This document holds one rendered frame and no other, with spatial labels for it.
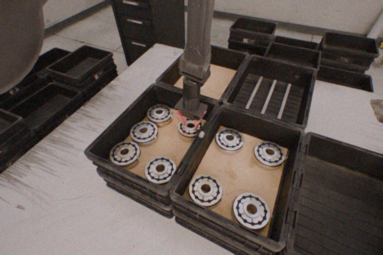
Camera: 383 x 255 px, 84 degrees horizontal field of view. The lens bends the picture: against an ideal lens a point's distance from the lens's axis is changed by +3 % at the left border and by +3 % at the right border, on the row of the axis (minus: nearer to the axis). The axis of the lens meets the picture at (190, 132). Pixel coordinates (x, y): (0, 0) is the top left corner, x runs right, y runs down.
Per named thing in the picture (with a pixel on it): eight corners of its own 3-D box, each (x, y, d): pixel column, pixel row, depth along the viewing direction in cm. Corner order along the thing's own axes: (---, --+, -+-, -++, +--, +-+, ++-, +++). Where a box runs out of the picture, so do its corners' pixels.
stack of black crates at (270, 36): (265, 65, 237) (278, 23, 203) (259, 79, 220) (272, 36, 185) (231, 57, 248) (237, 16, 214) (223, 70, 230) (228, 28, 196)
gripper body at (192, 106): (182, 101, 77) (182, 83, 72) (207, 109, 74) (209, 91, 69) (174, 111, 73) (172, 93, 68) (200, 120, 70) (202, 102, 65)
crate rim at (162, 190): (167, 198, 57) (166, 194, 55) (84, 157, 66) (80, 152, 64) (220, 107, 80) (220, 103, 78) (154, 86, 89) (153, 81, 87)
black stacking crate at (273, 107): (292, 150, 79) (305, 130, 70) (218, 124, 88) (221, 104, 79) (305, 90, 102) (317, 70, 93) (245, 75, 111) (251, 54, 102)
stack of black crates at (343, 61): (345, 82, 216) (376, 38, 181) (346, 100, 198) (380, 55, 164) (303, 73, 226) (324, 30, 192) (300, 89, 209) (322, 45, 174)
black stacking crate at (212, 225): (268, 262, 56) (282, 252, 47) (170, 210, 64) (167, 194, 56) (292, 151, 79) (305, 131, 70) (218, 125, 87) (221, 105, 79)
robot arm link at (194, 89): (179, 78, 63) (196, 83, 62) (188, 68, 68) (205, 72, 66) (179, 97, 68) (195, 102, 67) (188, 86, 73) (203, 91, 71)
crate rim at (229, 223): (280, 255, 48) (284, 253, 46) (167, 198, 57) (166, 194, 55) (303, 134, 72) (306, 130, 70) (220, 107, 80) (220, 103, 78)
